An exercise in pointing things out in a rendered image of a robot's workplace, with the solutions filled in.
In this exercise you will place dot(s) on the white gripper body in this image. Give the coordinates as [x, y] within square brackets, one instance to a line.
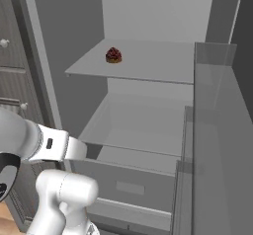
[77, 149]

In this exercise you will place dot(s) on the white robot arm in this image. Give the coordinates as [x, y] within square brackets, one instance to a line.
[62, 193]

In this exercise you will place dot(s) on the grey fridge drawer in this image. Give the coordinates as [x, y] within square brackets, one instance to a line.
[131, 183]

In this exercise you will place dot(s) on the grey fridge shelf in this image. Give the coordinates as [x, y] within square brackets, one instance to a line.
[141, 123]
[151, 61]

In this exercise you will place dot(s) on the red and brown cake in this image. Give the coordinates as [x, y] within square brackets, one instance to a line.
[113, 55]

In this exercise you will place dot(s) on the grey fridge door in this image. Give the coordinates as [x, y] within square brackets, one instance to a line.
[220, 146]

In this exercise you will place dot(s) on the grey open fridge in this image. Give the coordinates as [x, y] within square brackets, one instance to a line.
[154, 15]

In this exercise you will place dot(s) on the white round cupboard knob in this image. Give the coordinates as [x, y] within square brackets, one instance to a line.
[23, 106]
[4, 43]

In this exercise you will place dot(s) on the grey cupboard door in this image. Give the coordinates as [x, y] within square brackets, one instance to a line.
[11, 15]
[19, 87]

